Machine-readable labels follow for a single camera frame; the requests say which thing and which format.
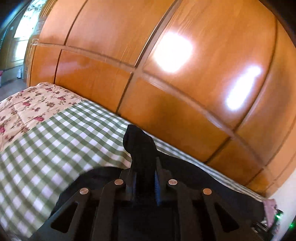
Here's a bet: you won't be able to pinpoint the black pants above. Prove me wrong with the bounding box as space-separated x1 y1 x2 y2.
51 125 264 240

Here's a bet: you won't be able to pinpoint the green white checkered bedsheet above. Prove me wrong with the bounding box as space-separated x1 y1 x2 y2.
1 101 131 235

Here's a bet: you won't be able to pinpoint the pink pillow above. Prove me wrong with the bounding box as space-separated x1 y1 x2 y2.
263 199 278 228

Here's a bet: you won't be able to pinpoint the floral pink quilt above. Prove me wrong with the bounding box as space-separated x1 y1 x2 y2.
0 82 85 151

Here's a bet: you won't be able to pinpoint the orange wooden wardrobe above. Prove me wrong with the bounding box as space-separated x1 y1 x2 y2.
27 1 295 196

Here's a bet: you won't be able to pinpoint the wooden framed window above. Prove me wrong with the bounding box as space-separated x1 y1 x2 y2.
1 1 56 85

